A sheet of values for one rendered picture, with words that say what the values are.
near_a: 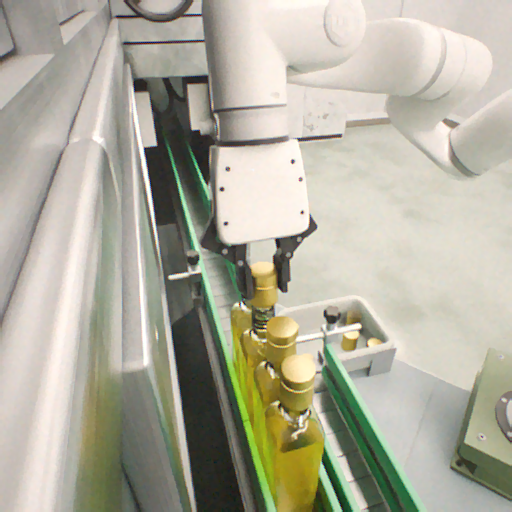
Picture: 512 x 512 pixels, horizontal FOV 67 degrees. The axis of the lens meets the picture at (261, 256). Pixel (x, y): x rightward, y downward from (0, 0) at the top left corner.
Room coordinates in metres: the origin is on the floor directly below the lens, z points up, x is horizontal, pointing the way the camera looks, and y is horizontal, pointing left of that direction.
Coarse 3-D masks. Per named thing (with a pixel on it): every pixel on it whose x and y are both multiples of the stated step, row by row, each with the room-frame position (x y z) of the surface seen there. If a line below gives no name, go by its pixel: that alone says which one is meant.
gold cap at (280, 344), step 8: (272, 320) 0.31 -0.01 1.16; (280, 320) 0.31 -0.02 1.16; (288, 320) 0.31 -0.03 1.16; (272, 328) 0.30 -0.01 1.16; (280, 328) 0.30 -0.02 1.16; (288, 328) 0.30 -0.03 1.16; (296, 328) 0.30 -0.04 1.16; (272, 336) 0.29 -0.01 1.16; (280, 336) 0.29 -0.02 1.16; (288, 336) 0.29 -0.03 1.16; (296, 336) 0.30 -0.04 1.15; (272, 344) 0.29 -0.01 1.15; (280, 344) 0.29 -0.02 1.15; (288, 344) 0.29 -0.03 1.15; (272, 352) 0.29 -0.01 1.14; (280, 352) 0.29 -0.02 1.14; (288, 352) 0.29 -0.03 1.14; (272, 360) 0.29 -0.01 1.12; (280, 360) 0.29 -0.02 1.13
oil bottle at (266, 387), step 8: (264, 360) 0.32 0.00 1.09; (256, 368) 0.31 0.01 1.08; (264, 368) 0.31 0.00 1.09; (256, 376) 0.30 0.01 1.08; (264, 376) 0.29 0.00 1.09; (272, 376) 0.29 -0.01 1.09; (256, 384) 0.30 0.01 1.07; (264, 384) 0.29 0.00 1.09; (272, 384) 0.28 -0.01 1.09; (256, 392) 0.30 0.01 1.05; (264, 392) 0.28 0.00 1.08; (272, 392) 0.28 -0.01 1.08; (256, 400) 0.30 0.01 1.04; (264, 400) 0.28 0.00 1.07; (272, 400) 0.27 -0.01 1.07; (256, 408) 0.30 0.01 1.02; (264, 408) 0.27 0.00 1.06; (256, 416) 0.30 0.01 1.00; (256, 424) 0.30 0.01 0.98; (256, 432) 0.30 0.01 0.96; (256, 440) 0.30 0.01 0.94
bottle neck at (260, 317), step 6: (252, 306) 0.36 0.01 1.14; (252, 312) 0.35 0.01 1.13; (258, 312) 0.35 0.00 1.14; (264, 312) 0.35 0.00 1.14; (270, 312) 0.35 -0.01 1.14; (252, 318) 0.35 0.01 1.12; (258, 318) 0.35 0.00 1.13; (264, 318) 0.35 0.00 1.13; (270, 318) 0.35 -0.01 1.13; (252, 324) 0.35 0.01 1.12; (258, 324) 0.35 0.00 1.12; (264, 324) 0.35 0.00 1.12; (252, 330) 0.36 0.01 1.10; (258, 330) 0.35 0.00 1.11; (264, 330) 0.34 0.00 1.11; (258, 336) 0.35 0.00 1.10; (264, 336) 0.35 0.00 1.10
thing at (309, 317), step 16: (304, 304) 0.70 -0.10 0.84; (320, 304) 0.70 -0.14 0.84; (336, 304) 0.71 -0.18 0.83; (352, 304) 0.72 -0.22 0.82; (368, 304) 0.70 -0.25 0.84; (304, 320) 0.68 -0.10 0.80; (320, 320) 0.69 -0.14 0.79; (368, 320) 0.67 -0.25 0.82; (368, 336) 0.65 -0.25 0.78; (384, 336) 0.61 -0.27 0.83; (304, 352) 0.61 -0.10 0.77; (336, 352) 0.61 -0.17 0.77; (352, 352) 0.55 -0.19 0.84; (368, 352) 0.55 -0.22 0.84
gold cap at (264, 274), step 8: (256, 264) 0.37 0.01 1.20; (264, 264) 0.37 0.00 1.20; (272, 264) 0.37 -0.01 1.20; (256, 272) 0.35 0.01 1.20; (264, 272) 0.35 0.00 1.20; (272, 272) 0.35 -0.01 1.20; (256, 280) 0.34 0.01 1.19; (264, 280) 0.34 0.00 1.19; (272, 280) 0.35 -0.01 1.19; (256, 288) 0.34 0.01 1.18; (264, 288) 0.34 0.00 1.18; (272, 288) 0.35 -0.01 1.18; (256, 296) 0.34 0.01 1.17; (264, 296) 0.34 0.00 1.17; (272, 296) 0.35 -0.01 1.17; (256, 304) 0.34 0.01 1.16; (264, 304) 0.34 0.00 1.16; (272, 304) 0.35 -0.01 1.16
